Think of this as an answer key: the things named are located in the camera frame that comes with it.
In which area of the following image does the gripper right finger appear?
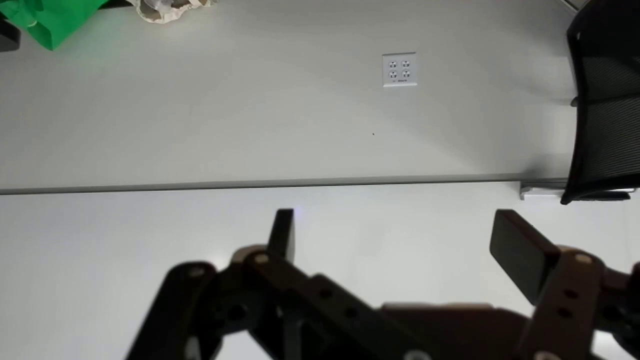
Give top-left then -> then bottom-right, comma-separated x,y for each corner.
489,209 -> 640,360

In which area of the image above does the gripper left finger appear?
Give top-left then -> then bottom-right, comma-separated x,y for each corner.
125,208 -> 426,360

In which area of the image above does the black mesh office chair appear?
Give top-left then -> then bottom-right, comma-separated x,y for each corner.
560,0 -> 640,206

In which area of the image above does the crumpled brown paper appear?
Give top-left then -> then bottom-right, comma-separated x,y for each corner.
127,0 -> 218,25

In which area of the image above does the green bag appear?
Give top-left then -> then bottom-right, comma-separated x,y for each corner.
0,0 -> 112,51

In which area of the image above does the black object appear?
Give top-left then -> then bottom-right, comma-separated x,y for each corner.
0,17 -> 22,53

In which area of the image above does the white wall socket plate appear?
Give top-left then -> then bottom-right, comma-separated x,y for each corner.
382,52 -> 418,89

